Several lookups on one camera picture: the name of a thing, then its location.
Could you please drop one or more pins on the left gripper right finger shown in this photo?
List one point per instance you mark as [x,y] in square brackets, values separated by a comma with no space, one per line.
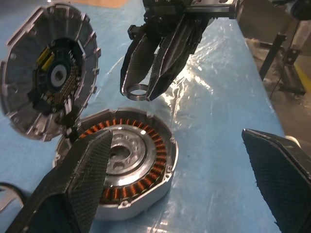
[279,182]

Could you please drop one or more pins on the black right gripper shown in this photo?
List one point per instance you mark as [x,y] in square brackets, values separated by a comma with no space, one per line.
[175,9]

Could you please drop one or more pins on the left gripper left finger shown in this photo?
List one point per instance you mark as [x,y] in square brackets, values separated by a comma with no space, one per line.
[73,182]

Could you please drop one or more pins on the spoked rotor black rim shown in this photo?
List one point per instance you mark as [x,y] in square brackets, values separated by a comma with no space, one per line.
[17,191]

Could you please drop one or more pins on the round silver motor lid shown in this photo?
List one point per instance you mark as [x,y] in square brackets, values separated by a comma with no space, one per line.
[24,60]

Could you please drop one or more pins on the silver motor housing copper windings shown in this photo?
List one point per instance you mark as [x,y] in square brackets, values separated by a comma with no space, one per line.
[145,199]

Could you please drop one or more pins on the white rounded object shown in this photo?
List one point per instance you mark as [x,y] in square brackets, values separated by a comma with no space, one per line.
[292,142]

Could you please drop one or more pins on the blue plastic-covered table sheet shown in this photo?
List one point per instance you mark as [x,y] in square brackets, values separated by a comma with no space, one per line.
[218,121]

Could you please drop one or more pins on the black metal stand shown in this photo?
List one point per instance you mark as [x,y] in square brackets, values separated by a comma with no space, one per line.
[272,55]

